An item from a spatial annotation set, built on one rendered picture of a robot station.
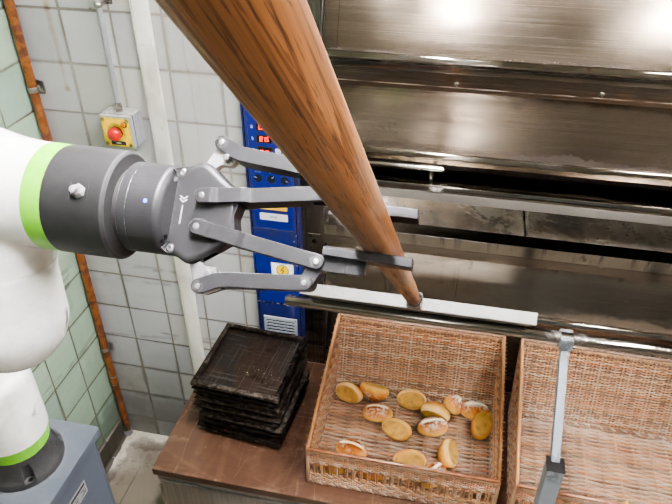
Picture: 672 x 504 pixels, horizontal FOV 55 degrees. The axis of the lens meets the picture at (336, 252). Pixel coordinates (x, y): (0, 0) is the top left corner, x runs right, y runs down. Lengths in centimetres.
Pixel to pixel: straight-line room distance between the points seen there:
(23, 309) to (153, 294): 179
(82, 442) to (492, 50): 128
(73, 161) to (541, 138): 141
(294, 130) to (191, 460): 196
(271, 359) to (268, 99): 191
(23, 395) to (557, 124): 138
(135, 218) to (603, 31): 138
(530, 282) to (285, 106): 189
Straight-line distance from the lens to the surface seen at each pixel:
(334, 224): 199
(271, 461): 210
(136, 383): 280
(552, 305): 209
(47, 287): 65
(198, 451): 215
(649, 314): 214
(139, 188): 53
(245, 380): 202
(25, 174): 57
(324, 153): 23
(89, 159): 55
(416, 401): 219
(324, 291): 153
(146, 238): 53
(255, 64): 16
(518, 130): 179
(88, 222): 54
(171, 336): 252
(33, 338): 65
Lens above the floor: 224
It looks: 35 degrees down
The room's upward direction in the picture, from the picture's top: straight up
